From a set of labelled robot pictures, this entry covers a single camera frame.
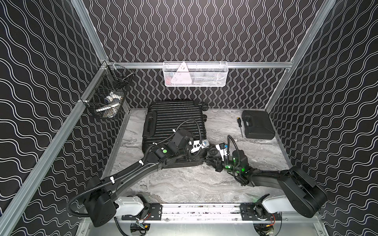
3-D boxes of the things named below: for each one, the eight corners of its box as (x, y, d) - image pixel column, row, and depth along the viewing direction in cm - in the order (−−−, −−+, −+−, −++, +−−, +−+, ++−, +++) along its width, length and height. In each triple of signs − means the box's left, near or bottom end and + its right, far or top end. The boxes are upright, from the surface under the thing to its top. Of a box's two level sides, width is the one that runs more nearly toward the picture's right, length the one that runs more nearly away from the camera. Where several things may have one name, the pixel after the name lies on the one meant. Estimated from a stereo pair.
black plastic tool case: (247, 139, 104) (249, 134, 100) (240, 115, 119) (242, 110, 114) (274, 139, 104) (278, 134, 100) (264, 115, 119) (267, 110, 114)
